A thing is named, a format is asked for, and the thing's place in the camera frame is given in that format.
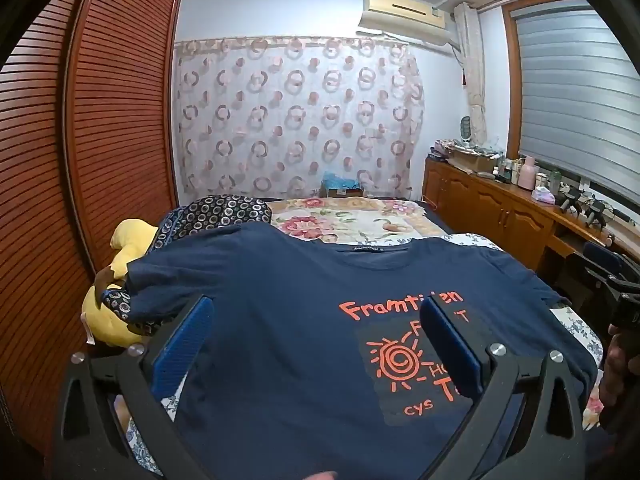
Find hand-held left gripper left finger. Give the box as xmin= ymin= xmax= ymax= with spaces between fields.
xmin=52 ymin=294 xmax=217 ymax=480

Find grey window blind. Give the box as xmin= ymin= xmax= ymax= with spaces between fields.
xmin=515 ymin=2 xmax=640 ymax=201

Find black grey desk tool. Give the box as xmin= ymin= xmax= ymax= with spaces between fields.
xmin=557 ymin=187 xmax=613 ymax=231

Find blue plastic bag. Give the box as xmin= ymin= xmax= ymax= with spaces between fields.
xmin=320 ymin=171 xmax=363 ymax=198

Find dark blue chair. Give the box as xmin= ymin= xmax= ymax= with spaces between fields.
xmin=565 ymin=242 xmax=626 ymax=311

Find narrow floral side curtain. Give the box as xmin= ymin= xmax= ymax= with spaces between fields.
xmin=452 ymin=2 xmax=488 ymax=146

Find sheer curtain with circle print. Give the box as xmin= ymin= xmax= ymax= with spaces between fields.
xmin=172 ymin=36 xmax=426 ymax=201

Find yellow plush toy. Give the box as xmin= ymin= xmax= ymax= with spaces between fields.
xmin=81 ymin=218 xmax=160 ymax=348

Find person's right hand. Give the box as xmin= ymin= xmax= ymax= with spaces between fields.
xmin=597 ymin=327 xmax=633 ymax=411

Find navy printed t-shirt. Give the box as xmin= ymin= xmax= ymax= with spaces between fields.
xmin=102 ymin=222 xmax=598 ymax=480

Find dark circle-patterned pillow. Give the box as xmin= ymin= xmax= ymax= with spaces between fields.
xmin=102 ymin=194 xmax=273 ymax=336

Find pink thermos jug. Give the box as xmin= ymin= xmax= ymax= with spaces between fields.
xmin=517 ymin=156 xmax=537 ymax=191

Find wooden cabinet desk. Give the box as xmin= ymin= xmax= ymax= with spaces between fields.
xmin=422 ymin=156 xmax=640 ymax=281

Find cardboard box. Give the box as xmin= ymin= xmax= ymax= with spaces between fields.
xmin=452 ymin=150 xmax=496 ymax=173

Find wooden louvred wardrobe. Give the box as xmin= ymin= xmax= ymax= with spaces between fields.
xmin=0 ymin=0 xmax=183 ymax=461

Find beige wall air conditioner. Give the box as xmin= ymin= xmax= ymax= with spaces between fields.
xmin=359 ymin=0 xmax=453 ymax=47

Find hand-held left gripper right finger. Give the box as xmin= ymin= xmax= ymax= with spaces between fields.
xmin=419 ymin=296 xmax=588 ymax=480

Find blue floral white bedspread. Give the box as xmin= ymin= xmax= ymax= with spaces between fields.
xmin=112 ymin=232 xmax=608 ymax=478

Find pink floral blanket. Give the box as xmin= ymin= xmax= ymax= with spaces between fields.
xmin=270 ymin=197 xmax=451 ymax=246

